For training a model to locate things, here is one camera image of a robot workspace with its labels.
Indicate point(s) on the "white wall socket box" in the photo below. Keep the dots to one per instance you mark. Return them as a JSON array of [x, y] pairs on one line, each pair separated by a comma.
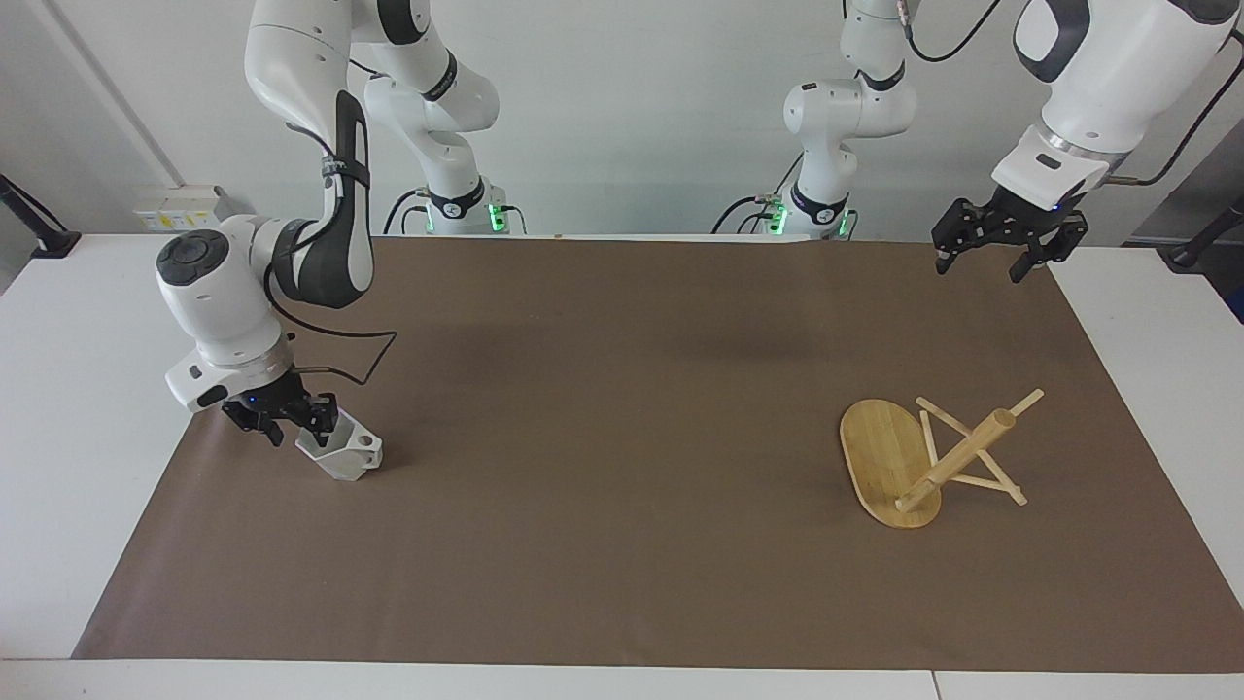
[[180, 209]]

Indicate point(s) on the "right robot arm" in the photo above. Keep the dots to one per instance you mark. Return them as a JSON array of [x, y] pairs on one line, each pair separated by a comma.
[[321, 243]]

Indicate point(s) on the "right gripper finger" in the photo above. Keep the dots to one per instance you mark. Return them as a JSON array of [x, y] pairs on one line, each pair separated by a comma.
[[319, 410], [264, 430]]

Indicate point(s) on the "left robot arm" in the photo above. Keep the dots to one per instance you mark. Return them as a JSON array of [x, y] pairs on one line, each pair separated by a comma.
[[1108, 68]]

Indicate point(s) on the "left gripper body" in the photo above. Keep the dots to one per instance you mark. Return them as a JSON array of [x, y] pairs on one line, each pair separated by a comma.
[[1025, 214]]

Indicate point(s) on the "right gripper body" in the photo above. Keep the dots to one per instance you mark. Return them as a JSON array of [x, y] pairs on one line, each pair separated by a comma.
[[267, 397]]

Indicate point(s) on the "wooden cup rack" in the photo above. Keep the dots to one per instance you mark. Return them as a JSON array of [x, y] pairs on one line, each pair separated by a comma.
[[884, 457]]

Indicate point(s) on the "white angular cup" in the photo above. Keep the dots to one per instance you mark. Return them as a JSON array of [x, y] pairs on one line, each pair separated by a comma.
[[350, 455]]

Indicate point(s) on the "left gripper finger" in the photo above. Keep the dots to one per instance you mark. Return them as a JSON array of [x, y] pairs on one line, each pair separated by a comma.
[[967, 226], [1059, 238]]

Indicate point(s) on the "black stand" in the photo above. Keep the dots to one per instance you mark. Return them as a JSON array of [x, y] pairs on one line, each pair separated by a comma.
[[1200, 243], [39, 231]]

